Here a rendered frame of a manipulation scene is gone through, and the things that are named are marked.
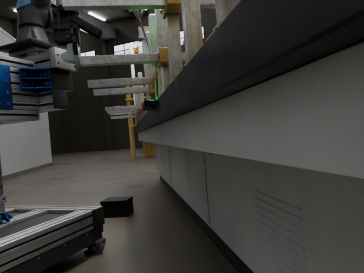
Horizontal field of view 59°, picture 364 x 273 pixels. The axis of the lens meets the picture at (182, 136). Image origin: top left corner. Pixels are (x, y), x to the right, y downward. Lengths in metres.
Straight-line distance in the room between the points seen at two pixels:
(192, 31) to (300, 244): 0.53
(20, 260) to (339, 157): 1.25
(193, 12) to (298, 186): 0.45
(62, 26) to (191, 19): 0.58
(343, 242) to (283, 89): 0.38
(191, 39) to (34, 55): 1.04
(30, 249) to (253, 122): 1.14
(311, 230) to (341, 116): 0.50
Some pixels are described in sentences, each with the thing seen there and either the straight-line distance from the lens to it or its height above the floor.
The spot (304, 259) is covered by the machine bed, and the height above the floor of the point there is 0.27.
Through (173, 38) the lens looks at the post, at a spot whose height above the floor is 0.85.
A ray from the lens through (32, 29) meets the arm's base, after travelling 1.73.
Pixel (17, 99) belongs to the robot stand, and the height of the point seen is 0.77.
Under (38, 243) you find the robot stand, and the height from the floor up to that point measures 0.18.
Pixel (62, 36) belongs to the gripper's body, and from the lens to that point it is 1.20.
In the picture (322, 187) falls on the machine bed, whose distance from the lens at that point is 0.69.
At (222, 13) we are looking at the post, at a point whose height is 0.73.
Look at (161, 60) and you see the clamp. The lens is 1.16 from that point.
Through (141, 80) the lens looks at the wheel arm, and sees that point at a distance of 1.42.
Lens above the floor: 0.57
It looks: 1 degrees down
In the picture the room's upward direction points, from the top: 5 degrees counter-clockwise
